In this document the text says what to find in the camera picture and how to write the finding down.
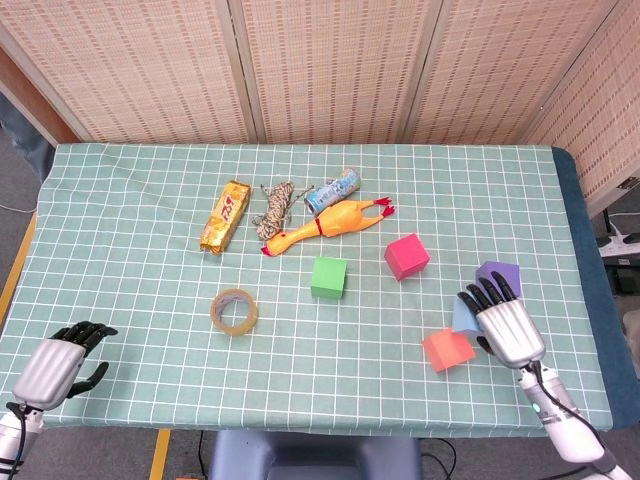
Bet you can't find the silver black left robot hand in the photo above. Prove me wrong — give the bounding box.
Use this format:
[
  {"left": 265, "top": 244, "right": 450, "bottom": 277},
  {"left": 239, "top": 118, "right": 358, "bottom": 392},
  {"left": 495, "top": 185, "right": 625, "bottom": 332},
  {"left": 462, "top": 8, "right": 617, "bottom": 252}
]
[{"left": 12, "top": 320, "right": 119, "bottom": 412}]

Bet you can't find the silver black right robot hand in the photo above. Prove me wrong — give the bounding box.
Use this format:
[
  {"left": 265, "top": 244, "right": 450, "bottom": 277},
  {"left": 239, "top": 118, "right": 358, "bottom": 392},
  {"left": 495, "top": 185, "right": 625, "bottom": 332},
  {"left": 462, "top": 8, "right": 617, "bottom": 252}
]
[{"left": 455, "top": 269, "right": 546, "bottom": 371}]

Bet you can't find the light blue foam cube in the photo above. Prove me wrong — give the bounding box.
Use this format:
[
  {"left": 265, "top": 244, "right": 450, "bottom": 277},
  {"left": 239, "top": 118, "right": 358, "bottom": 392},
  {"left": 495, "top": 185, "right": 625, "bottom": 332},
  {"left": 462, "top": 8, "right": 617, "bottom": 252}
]
[{"left": 451, "top": 294, "right": 484, "bottom": 335}]

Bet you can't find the purple foam cube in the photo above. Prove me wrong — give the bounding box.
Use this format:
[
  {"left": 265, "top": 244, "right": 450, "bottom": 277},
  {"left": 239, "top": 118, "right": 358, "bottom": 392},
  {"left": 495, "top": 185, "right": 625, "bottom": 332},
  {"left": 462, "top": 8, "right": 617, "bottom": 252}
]
[{"left": 474, "top": 260, "right": 523, "bottom": 301}]

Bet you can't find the orange foam cube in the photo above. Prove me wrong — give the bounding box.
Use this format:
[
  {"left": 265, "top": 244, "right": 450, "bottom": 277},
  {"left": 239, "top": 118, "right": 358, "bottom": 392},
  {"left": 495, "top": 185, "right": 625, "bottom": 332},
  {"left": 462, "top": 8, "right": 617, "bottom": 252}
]
[{"left": 421, "top": 327, "right": 477, "bottom": 374}]

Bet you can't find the pink-red foam cube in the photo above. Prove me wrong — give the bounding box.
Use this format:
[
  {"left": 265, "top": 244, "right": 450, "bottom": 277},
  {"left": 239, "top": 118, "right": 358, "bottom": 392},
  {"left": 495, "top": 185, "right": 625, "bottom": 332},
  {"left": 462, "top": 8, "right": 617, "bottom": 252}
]
[{"left": 383, "top": 232, "right": 432, "bottom": 283}]

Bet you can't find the green foam cube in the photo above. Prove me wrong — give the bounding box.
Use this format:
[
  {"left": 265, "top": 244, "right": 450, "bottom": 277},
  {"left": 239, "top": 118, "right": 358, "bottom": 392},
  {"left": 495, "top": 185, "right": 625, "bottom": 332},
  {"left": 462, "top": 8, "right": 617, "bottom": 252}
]
[{"left": 310, "top": 256, "right": 349, "bottom": 301}]

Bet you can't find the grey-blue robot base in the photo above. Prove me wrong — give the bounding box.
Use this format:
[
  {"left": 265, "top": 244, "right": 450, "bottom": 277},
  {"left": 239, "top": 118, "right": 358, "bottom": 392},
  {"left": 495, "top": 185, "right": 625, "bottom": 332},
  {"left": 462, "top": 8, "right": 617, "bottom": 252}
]
[{"left": 207, "top": 429, "right": 424, "bottom": 480}]

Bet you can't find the dark blue table pad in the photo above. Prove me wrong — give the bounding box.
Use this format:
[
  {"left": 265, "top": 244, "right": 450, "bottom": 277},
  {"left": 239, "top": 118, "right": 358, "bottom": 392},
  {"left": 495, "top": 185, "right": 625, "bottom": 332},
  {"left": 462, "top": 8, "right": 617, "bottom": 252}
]
[{"left": 551, "top": 146, "right": 640, "bottom": 429}]

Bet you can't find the black floor equipment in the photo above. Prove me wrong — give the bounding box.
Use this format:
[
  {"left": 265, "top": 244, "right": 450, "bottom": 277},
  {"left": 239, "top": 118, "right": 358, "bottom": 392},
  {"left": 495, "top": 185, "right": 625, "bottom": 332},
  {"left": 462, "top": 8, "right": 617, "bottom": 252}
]
[{"left": 602, "top": 207, "right": 640, "bottom": 301}]

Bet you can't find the green white checked tablecloth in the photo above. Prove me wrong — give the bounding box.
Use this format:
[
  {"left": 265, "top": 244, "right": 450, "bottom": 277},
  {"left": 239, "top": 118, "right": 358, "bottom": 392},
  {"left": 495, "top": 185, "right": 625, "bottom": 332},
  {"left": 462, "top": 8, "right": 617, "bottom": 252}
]
[{"left": 0, "top": 143, "right": 614, "bottom": 439}]

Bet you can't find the white power strip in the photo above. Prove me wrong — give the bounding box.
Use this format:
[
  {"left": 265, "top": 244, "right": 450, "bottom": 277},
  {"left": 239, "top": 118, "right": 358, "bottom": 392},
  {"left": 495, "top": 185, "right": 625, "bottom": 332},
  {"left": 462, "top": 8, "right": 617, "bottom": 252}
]
[{"left": 597, "top": 227, "right": 640, "bottom": 259}]

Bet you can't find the clear brownish packing tape roll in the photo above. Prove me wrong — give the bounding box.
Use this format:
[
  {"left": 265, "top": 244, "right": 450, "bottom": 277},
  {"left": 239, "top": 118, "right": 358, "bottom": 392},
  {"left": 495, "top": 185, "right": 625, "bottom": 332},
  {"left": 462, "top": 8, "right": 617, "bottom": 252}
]
[{"left": 209, "top": 288, "right": 260, "bottom": 337}]

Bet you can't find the yellow rubber chicken toy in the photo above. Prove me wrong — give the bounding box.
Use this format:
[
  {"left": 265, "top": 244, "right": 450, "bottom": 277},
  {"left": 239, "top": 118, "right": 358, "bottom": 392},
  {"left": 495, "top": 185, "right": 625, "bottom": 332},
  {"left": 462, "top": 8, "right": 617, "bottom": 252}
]
[{"left": 259, "top": 196, "right": 396, "bottom": 259}]

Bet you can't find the light blue drink can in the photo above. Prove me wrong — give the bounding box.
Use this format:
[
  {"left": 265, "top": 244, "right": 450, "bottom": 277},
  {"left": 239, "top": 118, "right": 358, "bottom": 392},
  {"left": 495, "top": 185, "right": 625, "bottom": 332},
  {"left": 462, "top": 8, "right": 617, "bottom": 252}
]
[{"left": 303, "top": 167, "right": 362, "bottom": 216}]

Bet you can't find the bystander person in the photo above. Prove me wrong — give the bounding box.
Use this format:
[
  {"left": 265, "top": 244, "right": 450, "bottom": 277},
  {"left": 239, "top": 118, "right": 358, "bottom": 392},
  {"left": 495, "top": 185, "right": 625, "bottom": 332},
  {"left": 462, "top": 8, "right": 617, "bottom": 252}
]
[{"left": 0, "top": 92, "right": 54, "bottom": 181}]

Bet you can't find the gold foil snack package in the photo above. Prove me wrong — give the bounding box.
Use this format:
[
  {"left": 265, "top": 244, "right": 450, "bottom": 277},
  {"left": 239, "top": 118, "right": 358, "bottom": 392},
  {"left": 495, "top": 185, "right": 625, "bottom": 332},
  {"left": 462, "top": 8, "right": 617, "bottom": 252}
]
[{"left": 199, "top": 180, "right": 252, "bottom": 256}]

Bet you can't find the bamboo folding screen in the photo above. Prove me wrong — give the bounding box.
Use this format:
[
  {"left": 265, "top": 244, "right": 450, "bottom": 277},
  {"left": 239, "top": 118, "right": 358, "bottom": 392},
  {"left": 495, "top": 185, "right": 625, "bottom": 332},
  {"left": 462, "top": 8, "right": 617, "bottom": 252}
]
[{"left": 0, "top": 0, "right": 640, "bottom": 211}]

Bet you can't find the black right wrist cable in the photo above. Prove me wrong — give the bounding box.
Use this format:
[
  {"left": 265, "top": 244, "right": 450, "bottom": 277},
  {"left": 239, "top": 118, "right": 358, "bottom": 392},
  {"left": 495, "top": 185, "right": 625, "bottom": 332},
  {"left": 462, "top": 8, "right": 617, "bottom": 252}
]
[{"left": 529, "top": 362, "right": 616, "bottom": 471}]

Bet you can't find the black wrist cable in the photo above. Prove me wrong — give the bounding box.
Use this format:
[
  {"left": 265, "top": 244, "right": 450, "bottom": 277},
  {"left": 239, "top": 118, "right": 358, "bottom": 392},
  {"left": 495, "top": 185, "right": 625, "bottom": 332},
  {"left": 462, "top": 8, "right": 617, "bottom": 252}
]
[
  {"left": 529, "top": 362, "right": 616, "bottom": 471},
  {"left": 7, "top": 402, "right": 31, "bottom": 480}
]

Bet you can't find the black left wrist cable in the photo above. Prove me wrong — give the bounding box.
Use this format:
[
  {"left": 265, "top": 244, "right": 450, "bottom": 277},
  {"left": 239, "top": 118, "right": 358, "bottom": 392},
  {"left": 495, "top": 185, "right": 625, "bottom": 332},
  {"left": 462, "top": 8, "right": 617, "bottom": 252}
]
[{"left": 7, "top": 402, "right": 31, "bottom": 480}]

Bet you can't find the black floor cable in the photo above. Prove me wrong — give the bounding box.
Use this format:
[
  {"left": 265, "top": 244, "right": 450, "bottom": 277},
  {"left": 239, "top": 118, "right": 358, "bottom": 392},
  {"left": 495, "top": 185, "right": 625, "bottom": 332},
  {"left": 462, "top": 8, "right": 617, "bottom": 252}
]
[{"left": 419, "top": 438, "right": 459, "bottom": 480}]

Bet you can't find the white floor cable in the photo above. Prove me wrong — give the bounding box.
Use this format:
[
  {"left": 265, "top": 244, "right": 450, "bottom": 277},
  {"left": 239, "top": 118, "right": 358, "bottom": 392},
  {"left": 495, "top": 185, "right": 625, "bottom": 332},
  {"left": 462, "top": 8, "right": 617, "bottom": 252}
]
[{"left": 0, "top": 199, "right": 39, "bottom": 215}]

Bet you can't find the braided rope bundle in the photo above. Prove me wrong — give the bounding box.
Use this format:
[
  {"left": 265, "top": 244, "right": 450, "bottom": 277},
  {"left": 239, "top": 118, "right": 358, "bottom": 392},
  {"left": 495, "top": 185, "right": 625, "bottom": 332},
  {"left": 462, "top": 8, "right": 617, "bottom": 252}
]
[{"left": 251, "top": 180, "right": 314, "bottom": 241}]

